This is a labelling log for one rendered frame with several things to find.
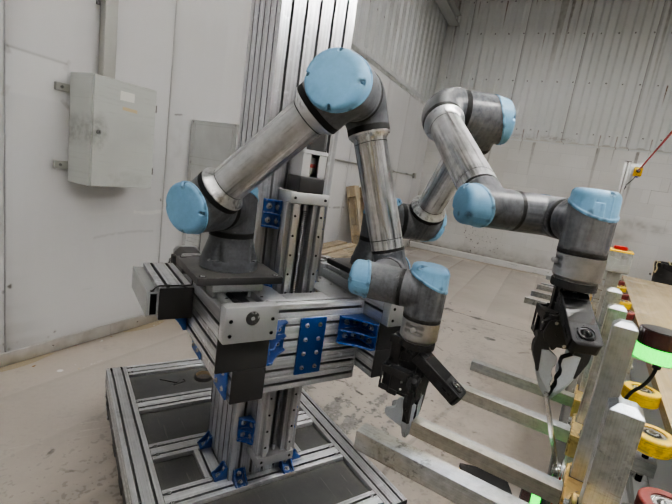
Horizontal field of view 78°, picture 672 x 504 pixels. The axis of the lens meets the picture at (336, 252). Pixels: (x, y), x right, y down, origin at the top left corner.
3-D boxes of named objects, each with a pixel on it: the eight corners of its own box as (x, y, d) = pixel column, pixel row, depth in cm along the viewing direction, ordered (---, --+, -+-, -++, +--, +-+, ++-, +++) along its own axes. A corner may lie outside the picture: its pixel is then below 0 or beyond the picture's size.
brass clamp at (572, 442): (561, 454, 90) (567, 433, 89) (566, 426, 101) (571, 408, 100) (594, 468, 86) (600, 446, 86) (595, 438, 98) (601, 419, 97)
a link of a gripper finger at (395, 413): (384, 426, 89) (392, 387, 88) (409, 439, 86) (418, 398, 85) (377, 432, 87) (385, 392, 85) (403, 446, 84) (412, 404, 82)
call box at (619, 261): (600, 271, 131) (607, 247, 130) (601, 269, 137) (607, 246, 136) (627, 277, 128) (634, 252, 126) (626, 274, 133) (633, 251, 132)
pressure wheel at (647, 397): (633, 438, 103) (646, 395, 101) (605, 418, 110) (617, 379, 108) (657, 436, 105) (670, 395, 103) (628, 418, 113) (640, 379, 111)
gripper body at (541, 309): (571, 340, 77) (588, 278, 75) (588, 359, 69) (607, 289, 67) (527, 331, 79) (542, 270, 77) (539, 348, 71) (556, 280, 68)
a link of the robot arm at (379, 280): (359, 286, 94) (406, 297, 91) (343, 297, 84) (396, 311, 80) (364, 252, 93) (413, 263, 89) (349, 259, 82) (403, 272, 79)
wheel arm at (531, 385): (468, 372, 128) (471, 359, 127) (471, 369, 130) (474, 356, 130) (639, 436, 105) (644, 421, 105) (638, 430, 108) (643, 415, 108)
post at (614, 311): (554, 498, 98) (609, 303, 89) (555, 489, 101) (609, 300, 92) (571, 506, 96) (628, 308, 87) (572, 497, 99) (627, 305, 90)
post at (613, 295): (562, 448, 119) (607, 287, 110) (563, 442, 122) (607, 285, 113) (576, 454, 117) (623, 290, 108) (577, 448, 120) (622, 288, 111)
